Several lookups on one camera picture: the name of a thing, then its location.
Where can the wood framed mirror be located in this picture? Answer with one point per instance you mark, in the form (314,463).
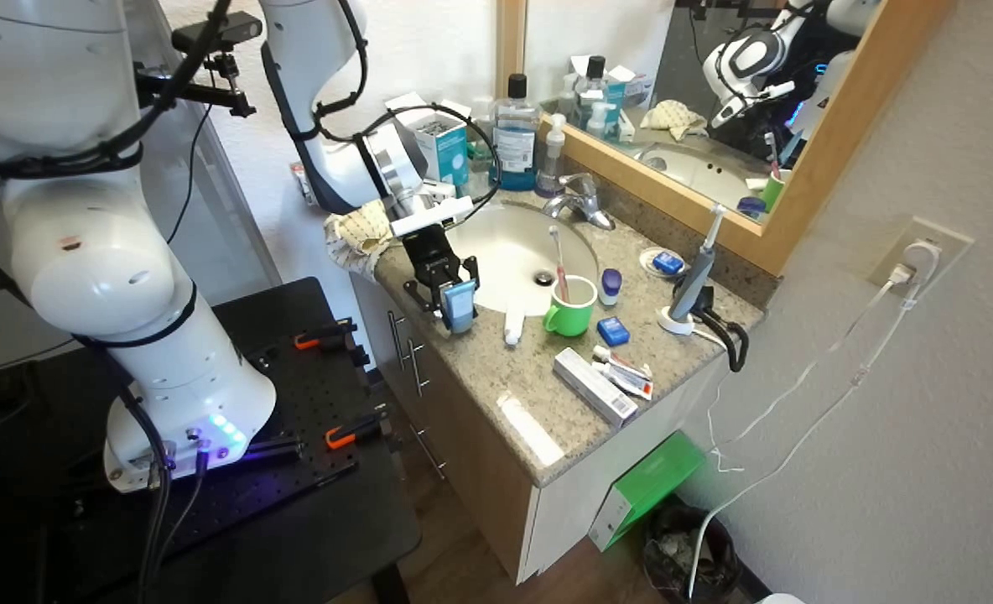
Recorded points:
(742,103)

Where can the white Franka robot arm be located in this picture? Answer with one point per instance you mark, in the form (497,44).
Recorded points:
(104,271)

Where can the orange clamp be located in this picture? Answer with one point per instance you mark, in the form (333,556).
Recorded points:
(322,337)
(358,435)

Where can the toothbrush in mug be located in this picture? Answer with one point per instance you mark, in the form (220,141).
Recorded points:
(553,254)

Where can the grey blue cosmetic tube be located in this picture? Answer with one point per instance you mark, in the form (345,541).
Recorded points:
(460,306)

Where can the black camera on stand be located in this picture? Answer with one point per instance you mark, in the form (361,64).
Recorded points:
(214,30)

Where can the wall power outlet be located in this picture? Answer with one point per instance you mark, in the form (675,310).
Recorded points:
(921,256)

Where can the white red toothpaste tube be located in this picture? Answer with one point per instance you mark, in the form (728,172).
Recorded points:
(624,375)

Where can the black trash bin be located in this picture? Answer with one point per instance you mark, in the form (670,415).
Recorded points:
(684,556)

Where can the blue electric toothbrush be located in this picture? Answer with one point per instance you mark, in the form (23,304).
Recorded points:
(692,281)

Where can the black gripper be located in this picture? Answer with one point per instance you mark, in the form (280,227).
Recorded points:
(432,256)

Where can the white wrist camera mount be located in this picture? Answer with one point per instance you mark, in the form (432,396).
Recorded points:
(431,211)

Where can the small jar with blue lid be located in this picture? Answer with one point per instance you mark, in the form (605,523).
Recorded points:
(613,285)

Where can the open white carton box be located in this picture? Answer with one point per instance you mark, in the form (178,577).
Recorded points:
(440,155)

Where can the crumpled pale wrapper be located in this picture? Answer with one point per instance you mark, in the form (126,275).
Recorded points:
(358,235)

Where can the white cream tube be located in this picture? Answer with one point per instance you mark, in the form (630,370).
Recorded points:
(513,330)

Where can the granite top vanity cabinet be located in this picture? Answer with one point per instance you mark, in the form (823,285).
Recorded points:
(517,447)

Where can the blue mouthwash bottle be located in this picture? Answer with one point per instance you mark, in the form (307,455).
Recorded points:
(513,135)

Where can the white oval sink basin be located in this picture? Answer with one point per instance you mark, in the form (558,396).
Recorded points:
(513,254)

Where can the small clear soap bottle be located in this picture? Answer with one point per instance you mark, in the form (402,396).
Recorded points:
(551,155)

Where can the blue floss container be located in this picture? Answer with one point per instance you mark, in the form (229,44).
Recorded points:
(616,333)

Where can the chrome faucet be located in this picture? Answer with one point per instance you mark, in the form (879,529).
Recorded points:
(578,204)

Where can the small blue case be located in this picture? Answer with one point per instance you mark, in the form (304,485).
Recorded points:
(670,264)

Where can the green mug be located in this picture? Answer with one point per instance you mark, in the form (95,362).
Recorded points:
(572,310)

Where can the green cardboard box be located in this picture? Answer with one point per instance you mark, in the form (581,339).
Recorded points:
(653,480)

